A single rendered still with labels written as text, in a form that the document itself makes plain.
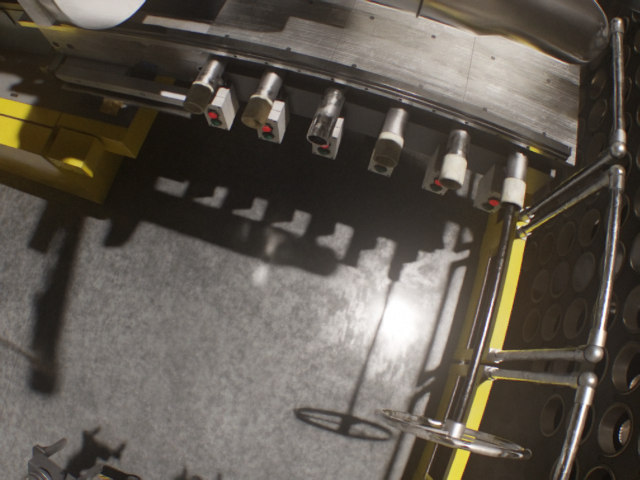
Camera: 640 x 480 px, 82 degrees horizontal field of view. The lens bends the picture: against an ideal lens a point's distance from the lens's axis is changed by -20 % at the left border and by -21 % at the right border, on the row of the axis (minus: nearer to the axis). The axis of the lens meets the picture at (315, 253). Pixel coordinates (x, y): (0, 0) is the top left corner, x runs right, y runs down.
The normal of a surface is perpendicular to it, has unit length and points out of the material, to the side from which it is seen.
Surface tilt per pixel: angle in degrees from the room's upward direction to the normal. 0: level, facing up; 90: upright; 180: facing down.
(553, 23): 56
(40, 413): 0
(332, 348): 0
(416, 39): 0
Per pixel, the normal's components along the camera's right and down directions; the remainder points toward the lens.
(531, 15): -0.25, 0.65
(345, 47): 0.01, -0.22
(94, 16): 0.95, 0.30
